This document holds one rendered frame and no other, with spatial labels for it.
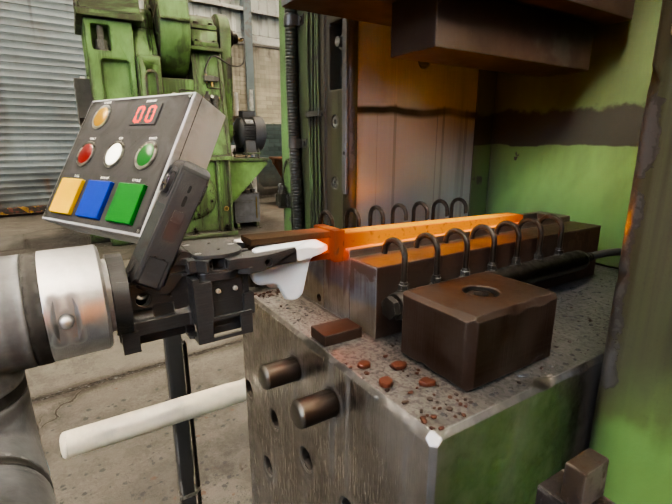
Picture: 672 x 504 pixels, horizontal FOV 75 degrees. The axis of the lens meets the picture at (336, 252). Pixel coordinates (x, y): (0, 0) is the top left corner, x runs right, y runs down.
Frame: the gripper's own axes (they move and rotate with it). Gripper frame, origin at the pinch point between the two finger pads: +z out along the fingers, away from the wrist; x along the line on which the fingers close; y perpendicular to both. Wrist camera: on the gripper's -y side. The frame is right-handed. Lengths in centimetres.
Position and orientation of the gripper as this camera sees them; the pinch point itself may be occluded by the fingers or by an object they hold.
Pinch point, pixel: (312, 240)
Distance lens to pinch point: 47.2
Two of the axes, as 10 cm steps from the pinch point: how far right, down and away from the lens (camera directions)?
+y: 0.2, 9.7, 2.5
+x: 5.3, 2.1, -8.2
